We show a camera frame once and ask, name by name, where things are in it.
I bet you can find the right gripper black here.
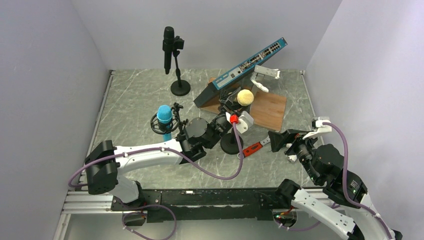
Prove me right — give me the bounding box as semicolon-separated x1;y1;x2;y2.
267;127;322;182

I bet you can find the black tripod shock mount stand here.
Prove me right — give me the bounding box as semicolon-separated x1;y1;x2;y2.
150;102;186;142

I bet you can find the black shock mount desk stand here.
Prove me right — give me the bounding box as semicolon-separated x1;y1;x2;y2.
218;92;248;156

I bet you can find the blue microphone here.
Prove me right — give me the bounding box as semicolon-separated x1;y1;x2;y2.
156;105;173;130

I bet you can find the cream yellow microphone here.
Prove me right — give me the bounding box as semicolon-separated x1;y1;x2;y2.
236;89;255;107

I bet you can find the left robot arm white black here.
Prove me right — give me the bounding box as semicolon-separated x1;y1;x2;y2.
84;114;233;210

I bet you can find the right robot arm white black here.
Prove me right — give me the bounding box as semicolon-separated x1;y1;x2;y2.
268;129;403;240

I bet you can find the black round base stand rear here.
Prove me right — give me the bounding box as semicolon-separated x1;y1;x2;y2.
170;35;191;97

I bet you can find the black microphone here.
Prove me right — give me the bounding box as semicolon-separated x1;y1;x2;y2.
162;26;175;75

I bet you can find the white small plug part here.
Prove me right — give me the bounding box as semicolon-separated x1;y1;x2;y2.
287;155;298;163

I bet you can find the wooden board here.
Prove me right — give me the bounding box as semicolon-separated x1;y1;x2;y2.
201;81;287;131

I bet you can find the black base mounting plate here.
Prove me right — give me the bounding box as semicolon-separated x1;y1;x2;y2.
110;187;291;223

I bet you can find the red handled adjustable wrench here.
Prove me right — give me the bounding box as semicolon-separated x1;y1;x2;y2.
237;136;271;159

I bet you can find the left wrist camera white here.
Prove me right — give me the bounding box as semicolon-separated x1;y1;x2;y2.
225;111;255;134

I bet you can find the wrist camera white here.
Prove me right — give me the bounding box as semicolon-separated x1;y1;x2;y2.
302;116;332;140
225;111;255;134

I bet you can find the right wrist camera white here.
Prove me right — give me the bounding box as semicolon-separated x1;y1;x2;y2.
302;116;332;140

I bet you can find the blue network switch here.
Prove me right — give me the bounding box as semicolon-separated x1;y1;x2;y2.
193;37;288;108

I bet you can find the white metal bracket stand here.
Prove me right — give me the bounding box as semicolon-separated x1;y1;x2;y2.
249;65;281;100

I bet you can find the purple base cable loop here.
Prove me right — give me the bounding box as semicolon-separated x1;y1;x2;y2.
121;203;178;240

